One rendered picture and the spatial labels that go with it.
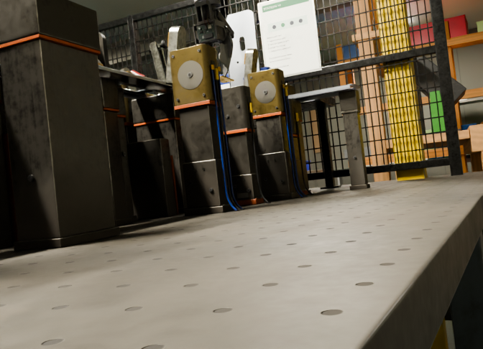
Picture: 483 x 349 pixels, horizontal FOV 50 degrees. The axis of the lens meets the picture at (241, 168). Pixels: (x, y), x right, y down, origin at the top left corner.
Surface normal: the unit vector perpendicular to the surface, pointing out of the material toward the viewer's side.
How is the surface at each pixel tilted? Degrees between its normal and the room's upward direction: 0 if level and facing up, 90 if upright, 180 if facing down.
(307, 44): 90
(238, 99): 90
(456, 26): 90
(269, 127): 90
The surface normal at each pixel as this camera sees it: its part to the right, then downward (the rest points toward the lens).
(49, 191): -0.40, 0.02
